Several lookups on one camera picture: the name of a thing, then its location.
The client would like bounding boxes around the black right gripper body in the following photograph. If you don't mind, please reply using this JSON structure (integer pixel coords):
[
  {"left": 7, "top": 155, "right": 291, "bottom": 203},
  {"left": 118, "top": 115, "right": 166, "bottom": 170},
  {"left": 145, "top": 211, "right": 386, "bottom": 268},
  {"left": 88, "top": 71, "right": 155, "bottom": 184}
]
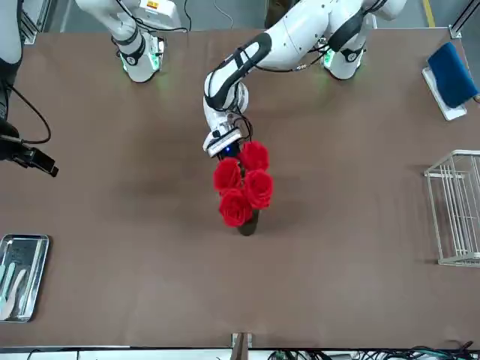
[{"left": 0, "top": 119, "right": 29, "bottom": 168}]

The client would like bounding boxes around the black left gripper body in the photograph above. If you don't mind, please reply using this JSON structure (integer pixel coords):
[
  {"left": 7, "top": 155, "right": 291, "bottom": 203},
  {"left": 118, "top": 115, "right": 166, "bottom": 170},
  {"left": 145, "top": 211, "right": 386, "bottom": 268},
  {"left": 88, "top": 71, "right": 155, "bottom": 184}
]
[{"left": 217, "top": 139, "right": 245, "bottom": 162}]

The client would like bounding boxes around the red rose bouquet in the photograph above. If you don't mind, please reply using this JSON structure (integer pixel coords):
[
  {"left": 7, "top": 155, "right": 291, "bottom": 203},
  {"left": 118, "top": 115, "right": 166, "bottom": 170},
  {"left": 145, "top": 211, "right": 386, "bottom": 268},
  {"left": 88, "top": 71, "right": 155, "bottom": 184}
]
[{"left": 212, "top": 140, "right": 275, "bottom": 229}]

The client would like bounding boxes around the black cylindrical vase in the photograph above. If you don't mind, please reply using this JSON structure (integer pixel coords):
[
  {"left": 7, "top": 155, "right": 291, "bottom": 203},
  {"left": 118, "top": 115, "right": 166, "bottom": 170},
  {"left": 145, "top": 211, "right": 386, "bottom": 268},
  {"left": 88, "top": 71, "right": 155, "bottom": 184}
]
[{"left": 235, "top": 208, "right": 261, "bottom": 238}]

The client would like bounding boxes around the steel tray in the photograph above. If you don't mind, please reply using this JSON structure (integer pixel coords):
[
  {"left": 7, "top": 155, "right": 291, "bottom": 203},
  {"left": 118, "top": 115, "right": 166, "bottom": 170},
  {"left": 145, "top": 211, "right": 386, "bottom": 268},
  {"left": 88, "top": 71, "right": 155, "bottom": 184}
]
[{"left": 0, "top": 234, "right": 50, "bottom": 323}]

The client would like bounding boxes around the wooden spoon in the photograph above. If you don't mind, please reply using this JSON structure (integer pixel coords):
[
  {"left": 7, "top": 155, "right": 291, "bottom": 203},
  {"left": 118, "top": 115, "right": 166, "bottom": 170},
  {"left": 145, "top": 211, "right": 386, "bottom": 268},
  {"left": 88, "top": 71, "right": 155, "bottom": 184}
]
[{"left": 0, "top": 268, "right": 27, "bottom": 321}]

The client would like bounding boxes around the person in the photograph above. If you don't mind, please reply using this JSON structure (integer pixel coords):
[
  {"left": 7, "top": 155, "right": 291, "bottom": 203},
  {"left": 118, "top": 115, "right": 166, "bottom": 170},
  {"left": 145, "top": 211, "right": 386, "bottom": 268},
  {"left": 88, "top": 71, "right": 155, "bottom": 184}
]
[{"left": 264, "top": 0, "right": 297, "bottom": 29}]

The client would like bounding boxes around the white controller box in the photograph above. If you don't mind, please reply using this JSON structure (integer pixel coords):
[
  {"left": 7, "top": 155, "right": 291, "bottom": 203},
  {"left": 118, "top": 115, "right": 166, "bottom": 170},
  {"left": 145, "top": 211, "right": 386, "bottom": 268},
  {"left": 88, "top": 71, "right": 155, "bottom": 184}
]
[{"left": 137, "top": 0, "right": 183, "bottom": 32}]

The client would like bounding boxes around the blue and white slanted stand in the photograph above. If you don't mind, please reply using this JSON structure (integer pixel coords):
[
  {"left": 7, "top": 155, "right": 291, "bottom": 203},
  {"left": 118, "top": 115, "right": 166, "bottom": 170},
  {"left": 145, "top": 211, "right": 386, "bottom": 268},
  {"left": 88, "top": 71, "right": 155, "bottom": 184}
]
[{"left": 421, "top": 41, "right": 480, "bottom": 122}]

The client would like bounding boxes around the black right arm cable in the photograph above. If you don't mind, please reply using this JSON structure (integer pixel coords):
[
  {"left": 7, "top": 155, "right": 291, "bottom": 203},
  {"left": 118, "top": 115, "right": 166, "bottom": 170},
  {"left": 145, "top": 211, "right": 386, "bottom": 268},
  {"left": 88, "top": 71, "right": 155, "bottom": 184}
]
[{"left": 5, "top": 84, "right": 52, "bottom": 146}]

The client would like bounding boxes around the aluminium frame profile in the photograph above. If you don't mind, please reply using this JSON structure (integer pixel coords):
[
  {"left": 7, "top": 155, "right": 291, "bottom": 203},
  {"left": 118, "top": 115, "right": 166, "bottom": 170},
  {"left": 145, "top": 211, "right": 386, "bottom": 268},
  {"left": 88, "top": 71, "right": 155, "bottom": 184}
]
[
  {"left": 18, "top": 0, "right": 50, "bottom": 45},
  {"left": 448, "top": 0, "right": 480, "bottom": 39}
]

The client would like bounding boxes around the aluminium frame post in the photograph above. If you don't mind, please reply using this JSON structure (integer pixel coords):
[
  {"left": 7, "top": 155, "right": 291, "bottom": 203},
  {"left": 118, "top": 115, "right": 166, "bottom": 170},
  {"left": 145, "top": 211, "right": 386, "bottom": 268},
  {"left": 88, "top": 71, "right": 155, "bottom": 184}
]
[{"left": 231, "top": 331, "right": 254, "bottom": 360}]

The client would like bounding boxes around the cream wire rack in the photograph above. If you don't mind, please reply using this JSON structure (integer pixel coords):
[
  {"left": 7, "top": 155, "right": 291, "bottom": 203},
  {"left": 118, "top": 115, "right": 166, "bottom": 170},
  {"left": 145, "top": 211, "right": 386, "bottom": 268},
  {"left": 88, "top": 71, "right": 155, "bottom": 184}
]
[{"left": 423, "top": 149, "right": 480, "bottom": 268}]

